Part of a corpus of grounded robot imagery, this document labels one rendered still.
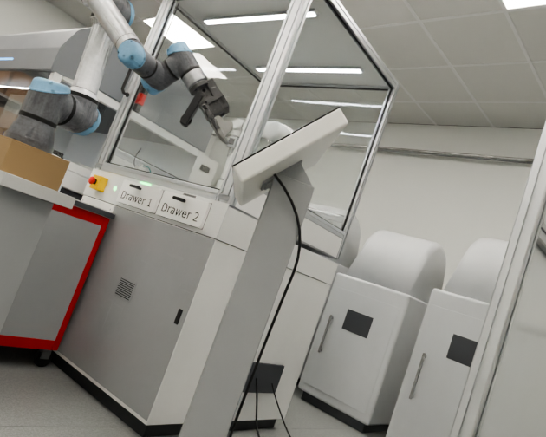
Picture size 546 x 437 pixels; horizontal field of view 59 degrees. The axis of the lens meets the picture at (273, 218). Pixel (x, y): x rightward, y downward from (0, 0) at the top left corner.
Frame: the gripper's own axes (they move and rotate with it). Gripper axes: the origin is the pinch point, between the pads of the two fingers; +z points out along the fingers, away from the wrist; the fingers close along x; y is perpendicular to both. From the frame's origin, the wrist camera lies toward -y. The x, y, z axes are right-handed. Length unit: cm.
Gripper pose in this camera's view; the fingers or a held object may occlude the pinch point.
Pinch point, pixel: (223, 141)
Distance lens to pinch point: 160.2
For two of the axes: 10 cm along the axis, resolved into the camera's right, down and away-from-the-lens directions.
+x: -0.7, 0.9, 9.9
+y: 8.6, -4.9, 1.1
